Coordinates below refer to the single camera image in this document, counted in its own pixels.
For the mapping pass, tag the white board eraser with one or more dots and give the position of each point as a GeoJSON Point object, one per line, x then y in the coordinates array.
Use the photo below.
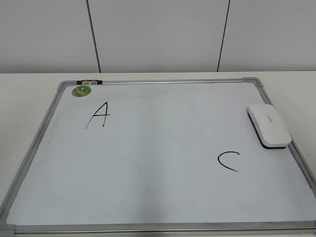
{"type": "Point", "coordinates": [269, 126]}

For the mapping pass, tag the white board with grey frame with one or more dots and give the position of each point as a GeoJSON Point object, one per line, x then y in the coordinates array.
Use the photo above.
{"type": "Point", "coordinates": [158, 157]}

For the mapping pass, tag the round green magnet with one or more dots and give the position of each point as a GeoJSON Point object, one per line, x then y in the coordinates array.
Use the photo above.
{"type": "Point", "coordinates": [81, 91]}

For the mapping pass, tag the black board hanger clip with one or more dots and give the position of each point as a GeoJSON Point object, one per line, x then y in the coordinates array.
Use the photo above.
{"type": "Point", "coordinates": [89, 82]}

